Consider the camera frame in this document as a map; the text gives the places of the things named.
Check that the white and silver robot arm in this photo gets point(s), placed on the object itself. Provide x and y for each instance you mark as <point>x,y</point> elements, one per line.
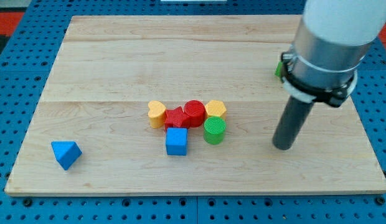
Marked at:
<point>333,37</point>

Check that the red star block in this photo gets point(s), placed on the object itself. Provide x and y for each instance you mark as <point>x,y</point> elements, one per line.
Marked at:
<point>176,118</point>

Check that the green star block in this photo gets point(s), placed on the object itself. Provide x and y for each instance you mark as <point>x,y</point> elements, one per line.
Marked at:
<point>278,69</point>

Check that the red cylinder block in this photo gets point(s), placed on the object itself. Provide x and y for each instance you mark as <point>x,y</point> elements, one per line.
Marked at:
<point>196,111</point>

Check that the yellow hexagon block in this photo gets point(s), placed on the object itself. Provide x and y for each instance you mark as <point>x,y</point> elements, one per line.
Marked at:
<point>215,108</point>

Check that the green cylinder block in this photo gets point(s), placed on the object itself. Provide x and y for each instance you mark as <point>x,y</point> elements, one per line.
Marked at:
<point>214,130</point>

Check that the blue cube block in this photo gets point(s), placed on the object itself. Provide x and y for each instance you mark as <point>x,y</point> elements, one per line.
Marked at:
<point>176,141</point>

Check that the yellow heart block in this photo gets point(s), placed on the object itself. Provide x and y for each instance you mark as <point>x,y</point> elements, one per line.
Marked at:
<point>156,114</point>

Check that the light wooden board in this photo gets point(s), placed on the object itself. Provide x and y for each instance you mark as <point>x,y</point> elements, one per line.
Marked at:
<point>108,69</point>

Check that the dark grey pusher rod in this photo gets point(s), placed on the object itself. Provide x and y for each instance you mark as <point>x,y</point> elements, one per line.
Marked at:
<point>294,116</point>

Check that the blue triangle block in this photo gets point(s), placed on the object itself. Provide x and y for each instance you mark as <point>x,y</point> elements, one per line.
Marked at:
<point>66,153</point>

